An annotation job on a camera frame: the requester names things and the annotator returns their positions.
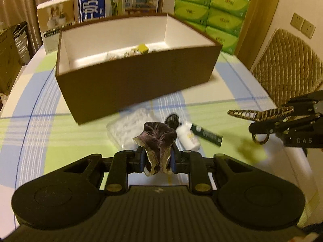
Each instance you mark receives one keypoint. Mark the white pill bottle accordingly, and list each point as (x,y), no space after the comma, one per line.
(188,134)

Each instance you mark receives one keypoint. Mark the checkered tablecloth desktop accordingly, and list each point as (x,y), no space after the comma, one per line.
(63,136)

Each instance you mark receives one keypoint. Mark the dark shopping bag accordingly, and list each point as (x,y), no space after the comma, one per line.
(21,42)

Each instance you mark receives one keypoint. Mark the clear bag of swabs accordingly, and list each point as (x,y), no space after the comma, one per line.
(126,126)

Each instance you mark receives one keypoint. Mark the blue milk carton box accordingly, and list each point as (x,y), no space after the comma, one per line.
(90,5)

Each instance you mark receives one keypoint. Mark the leopard print hair clip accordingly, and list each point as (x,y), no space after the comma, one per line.
(252,114)

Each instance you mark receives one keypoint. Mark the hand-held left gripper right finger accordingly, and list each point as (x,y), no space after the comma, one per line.
(173,160)

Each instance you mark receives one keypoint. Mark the dark brown carton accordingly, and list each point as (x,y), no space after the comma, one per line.
(7,63)

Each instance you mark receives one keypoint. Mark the beige wall socket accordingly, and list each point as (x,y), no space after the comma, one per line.
(308,29)
(296,20)

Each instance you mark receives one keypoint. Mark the dark green flat box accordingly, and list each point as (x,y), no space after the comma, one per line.
(207,134)

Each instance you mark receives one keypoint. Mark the brown cardboard box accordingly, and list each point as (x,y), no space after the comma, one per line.
(126,85)

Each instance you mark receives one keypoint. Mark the white product box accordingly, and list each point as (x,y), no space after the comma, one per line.
(55,12)

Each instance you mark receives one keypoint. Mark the quilted beige chair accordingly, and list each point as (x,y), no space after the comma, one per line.
(285,63)

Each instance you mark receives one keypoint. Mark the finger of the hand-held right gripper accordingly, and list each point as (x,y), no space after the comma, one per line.
(282,126)
(307,103)

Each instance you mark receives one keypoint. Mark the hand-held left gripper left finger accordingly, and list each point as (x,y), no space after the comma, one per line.
(142,157)

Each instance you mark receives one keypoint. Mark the brown velvet scrunchie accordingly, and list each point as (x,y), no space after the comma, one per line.
(156,141)

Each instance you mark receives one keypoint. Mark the stack of green tissue packs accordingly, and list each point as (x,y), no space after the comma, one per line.
(191,10)

